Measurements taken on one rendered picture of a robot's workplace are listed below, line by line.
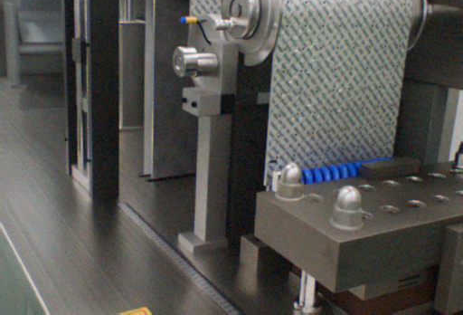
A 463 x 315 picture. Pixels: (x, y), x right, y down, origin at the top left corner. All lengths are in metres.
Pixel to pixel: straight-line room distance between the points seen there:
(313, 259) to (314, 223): 0.04
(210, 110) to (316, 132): 0.15
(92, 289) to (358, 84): 0.46
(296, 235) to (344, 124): 0.23
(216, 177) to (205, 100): 0.12
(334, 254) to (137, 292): 0.27
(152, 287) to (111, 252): 0.12
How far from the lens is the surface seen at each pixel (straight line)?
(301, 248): 0.71
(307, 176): 0.82
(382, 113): 0.92
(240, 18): 0.81
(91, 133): 1.05
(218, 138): 0.85
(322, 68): 0.83
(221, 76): 0.82
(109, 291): 0.80
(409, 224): 0.73
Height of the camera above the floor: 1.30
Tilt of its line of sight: 16 degrees down
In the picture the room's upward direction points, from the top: 3 degrees clockwise
